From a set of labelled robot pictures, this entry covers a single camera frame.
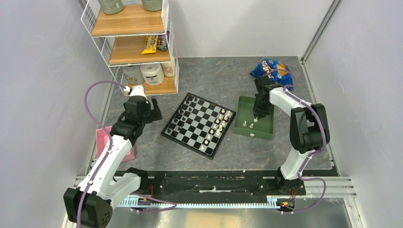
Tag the white wire wooden shelf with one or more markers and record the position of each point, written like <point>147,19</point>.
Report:
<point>120,38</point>

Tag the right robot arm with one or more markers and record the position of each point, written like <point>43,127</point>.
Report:
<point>308,130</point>

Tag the aluminium frame rail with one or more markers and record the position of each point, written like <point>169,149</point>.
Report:
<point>320,30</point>

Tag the white toilet paper roll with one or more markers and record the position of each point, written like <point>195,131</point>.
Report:
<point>152,74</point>

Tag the green bottle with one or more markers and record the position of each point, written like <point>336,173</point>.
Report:
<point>110,7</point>
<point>152,5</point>

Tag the white patterned mug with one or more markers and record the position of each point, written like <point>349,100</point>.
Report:
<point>133,74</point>

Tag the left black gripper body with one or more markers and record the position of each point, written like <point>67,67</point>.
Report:
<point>150,115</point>

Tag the green plastic tray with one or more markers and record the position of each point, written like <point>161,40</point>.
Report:
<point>263,128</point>

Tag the blue chips bag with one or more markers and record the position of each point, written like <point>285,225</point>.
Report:
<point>276,71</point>

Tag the brown candy bag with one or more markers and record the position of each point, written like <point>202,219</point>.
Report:
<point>163,42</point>

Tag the pink plastic box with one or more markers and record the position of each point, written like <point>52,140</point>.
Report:
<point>105,144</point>

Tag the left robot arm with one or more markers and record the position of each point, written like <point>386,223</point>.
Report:
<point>92,202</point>

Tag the black white chessboard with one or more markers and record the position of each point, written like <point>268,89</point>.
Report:
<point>192,122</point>

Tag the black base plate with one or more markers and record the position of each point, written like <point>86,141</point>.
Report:
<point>217,186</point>

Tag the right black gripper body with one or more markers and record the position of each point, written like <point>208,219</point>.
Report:
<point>262,108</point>

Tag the white cup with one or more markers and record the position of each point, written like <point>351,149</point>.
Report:
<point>169,68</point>

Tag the yellow candy bag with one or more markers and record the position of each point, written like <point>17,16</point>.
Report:
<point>150,46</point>

